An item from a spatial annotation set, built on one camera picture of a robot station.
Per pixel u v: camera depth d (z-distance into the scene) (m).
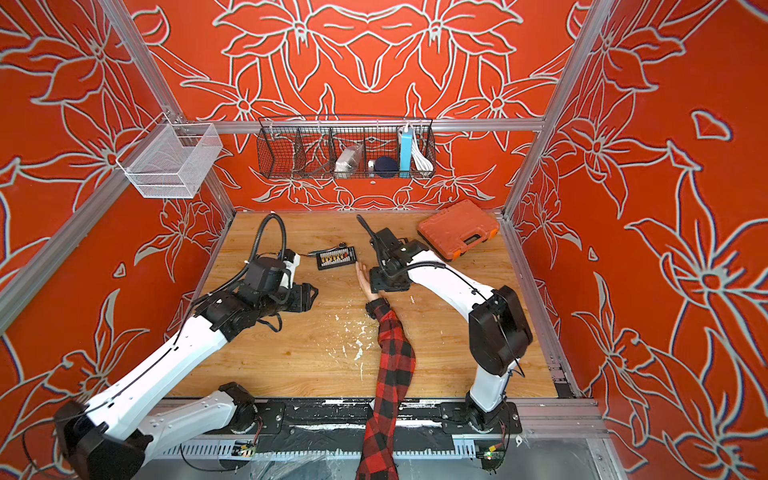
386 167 0.95
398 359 0.79
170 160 0.92
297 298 0.66
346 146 0.96
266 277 0.56
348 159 0.92
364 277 0.92
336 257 1.04
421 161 0.91
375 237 0.68
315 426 0.73
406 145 0.86
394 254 0.63
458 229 1.08
